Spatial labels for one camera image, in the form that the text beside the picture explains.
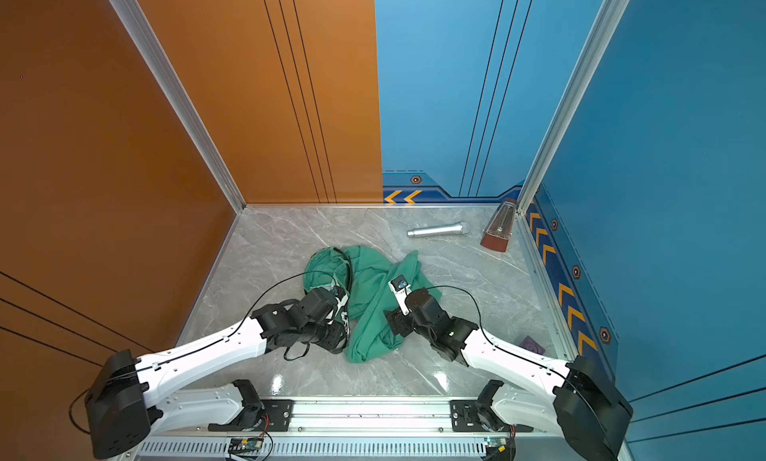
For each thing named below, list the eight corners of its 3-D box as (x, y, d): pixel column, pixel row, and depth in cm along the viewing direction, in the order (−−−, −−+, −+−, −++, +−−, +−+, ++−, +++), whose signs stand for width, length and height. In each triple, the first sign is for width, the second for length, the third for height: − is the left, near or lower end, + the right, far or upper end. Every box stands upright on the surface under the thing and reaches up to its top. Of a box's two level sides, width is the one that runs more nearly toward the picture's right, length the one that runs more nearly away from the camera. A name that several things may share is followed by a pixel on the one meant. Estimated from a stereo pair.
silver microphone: (408, 240, 112) (408, 234, 109) (407, 232, 115) (407, 225, 112) (467, 236, 113) (469, 230, 110) (464, 228, 116) (466, 221, 113)
